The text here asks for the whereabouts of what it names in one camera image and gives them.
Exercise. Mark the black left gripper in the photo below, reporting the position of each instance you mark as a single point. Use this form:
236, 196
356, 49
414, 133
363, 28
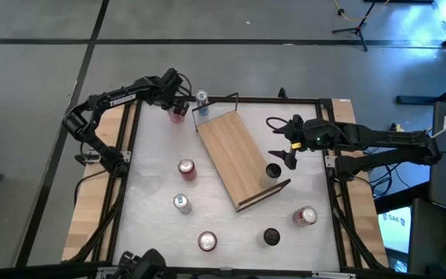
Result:
169, 89

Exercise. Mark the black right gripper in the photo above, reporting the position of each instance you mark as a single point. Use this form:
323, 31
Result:
316, 133

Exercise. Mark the red Coca-Cola can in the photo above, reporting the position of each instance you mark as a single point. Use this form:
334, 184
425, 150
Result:
176, 118
305, 215

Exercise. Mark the blue silver Red Bull can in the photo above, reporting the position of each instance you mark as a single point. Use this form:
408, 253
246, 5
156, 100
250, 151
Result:
202, 104
181, 202

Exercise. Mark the red Coke Zero can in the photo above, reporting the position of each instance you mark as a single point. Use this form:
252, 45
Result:
187, 168
207, 241

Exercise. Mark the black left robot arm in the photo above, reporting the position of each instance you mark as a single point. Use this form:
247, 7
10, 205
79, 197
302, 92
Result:
118, 98

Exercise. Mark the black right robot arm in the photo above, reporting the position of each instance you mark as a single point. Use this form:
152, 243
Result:
381, 137

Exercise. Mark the white screen with lettering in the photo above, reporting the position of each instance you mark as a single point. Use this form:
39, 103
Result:
395, 232

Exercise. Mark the black table frame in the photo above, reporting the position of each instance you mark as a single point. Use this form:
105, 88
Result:
337, 232

